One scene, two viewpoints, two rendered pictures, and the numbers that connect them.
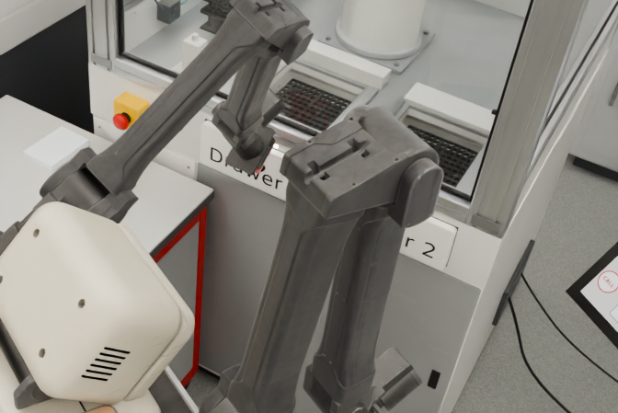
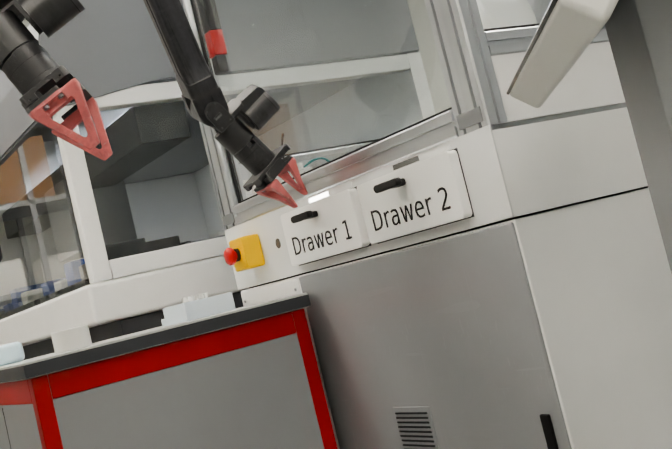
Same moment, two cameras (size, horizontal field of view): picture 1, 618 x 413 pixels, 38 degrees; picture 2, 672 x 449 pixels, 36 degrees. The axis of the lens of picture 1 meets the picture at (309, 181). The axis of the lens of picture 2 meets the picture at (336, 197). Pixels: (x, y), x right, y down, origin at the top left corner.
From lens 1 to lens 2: 1.73 m
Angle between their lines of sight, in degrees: 55
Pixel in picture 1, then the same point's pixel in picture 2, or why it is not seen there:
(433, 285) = (479, 259)
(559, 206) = not seen: outside the picture
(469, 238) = (469, 153)
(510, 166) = (449, 21)
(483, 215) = (463, 108)
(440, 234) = (441, 164)
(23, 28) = (230, 275)
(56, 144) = not seen: hidden behind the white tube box
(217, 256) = (344, 401)
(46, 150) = not seen: hidden behind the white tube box
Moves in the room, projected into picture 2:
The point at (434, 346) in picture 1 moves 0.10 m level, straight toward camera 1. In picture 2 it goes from (523, 366) to (480, 382)
